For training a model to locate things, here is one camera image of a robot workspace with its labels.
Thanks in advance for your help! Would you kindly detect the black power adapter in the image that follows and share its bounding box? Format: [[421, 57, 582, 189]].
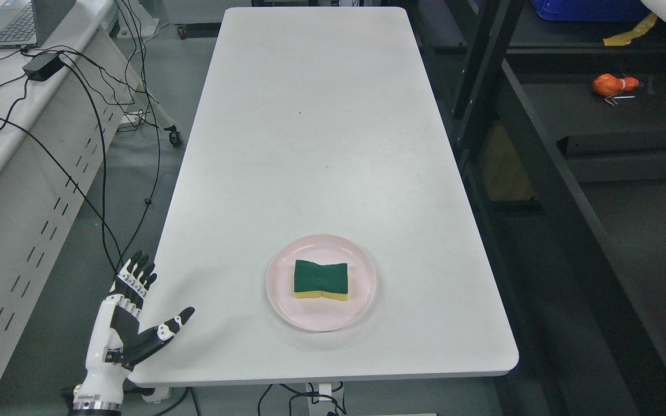
[[22, 51, 65, 82]]

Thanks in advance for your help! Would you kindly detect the orange toy on shelf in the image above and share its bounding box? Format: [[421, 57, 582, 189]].
[[592, 73, 641, 98]]

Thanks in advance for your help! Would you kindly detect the white perforated side desk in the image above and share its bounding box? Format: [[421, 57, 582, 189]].
[[0, 1, 127, 381]]

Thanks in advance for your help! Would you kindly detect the white table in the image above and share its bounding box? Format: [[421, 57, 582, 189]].
[[131, 7, 520, 387]]

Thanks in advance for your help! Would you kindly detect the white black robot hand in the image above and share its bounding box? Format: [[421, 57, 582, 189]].
[[69, 251, 195, 415]]

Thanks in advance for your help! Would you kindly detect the blue plastic crate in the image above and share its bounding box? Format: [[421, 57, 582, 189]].
[[530, 1, 650, 22]]

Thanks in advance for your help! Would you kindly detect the green yellow sponge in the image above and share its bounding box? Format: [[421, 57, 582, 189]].
[[293, 259, 349, 301]]

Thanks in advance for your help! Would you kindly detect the grey laptop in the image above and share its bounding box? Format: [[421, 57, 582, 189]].
[[0, 1, 76, 49]]

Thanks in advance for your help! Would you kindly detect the black cable on desk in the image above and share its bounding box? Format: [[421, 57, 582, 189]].
[[0, 46, 163, 278]]

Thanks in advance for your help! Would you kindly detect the silver hex key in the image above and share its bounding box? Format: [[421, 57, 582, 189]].
[[604, 95, 637, 106]]

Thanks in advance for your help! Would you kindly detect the black metal shelf rack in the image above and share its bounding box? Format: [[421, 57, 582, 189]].
[[402, 1, 666, 415]]

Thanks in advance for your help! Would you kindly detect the pink round plate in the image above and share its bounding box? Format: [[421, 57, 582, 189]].
[[266, 234, 378, 332]]

